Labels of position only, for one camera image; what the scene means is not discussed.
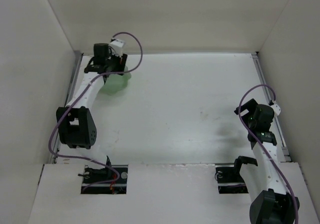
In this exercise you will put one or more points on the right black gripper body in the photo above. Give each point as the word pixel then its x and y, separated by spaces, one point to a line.
pixel 245 107

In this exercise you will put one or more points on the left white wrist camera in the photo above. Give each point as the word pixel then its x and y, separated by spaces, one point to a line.
pixel 117 46

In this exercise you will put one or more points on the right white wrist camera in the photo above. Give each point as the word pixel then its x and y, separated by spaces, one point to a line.
pixel 276 108

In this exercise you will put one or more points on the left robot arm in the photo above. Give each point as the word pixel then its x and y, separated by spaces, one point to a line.
pixel 77 129

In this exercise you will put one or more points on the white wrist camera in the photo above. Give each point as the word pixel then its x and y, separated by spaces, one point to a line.
pixel 276 108
pixel 117 46

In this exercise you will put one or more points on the green wavy fruit bowl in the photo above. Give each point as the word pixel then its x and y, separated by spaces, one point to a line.
pixel 115 83

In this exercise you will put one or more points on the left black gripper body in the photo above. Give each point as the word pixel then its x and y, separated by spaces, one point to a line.
pixel 122 64

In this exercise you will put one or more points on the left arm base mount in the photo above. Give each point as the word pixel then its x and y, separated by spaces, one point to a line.
pixel 101 181

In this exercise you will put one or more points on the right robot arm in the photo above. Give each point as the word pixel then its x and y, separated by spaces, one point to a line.
pixel 271 200

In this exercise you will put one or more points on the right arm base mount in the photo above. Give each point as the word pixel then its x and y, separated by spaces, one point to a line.
pixel 229 182

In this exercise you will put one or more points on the left aluminium frame rail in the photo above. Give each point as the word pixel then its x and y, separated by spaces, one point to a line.
pixel 71 88

